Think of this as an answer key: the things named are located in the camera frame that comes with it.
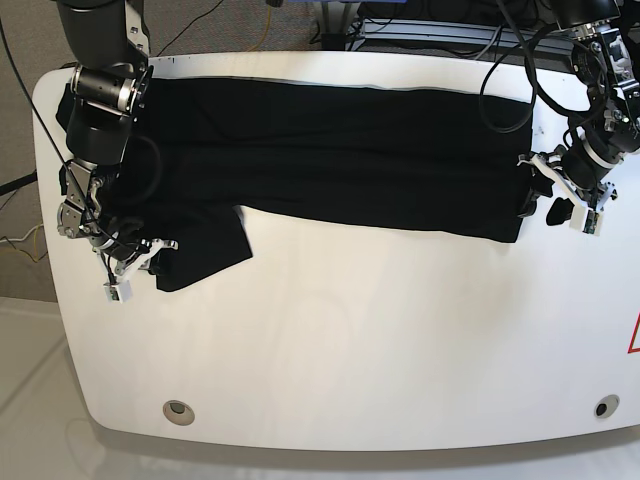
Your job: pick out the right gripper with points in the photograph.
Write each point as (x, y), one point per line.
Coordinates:
(123, 243)

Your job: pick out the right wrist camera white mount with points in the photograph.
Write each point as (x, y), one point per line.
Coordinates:
(118, 284)

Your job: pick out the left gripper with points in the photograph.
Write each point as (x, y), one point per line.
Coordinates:
(587, 162)

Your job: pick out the aluminium frame rail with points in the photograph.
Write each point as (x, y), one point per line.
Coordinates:
(463, 40)

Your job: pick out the red triangle sticker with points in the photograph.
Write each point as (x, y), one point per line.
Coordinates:
(634, 345)

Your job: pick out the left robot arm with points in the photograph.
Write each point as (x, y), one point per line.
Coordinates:
(603, 59)

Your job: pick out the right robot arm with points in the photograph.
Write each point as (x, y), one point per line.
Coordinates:
(110, 41)

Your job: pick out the black T-shirt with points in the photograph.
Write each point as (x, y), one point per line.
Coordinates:
(402, 159)

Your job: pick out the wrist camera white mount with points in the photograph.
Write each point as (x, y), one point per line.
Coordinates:
(588, 213)
(118, 284)

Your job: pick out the table grommet hole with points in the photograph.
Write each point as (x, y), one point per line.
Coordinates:
(607, 406)
(178, 413)

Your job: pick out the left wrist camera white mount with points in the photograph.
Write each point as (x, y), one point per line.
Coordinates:
(588, 213)

